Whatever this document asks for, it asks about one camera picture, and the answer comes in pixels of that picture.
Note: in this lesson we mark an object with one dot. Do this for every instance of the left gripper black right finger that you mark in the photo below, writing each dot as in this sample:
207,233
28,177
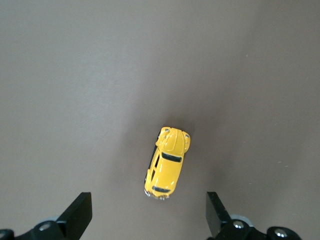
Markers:
215,215

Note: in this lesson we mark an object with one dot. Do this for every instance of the yellow beetle toy car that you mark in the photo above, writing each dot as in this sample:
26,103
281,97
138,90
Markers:
166,172

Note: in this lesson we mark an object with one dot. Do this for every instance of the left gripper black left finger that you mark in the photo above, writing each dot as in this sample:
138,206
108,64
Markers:
77,212

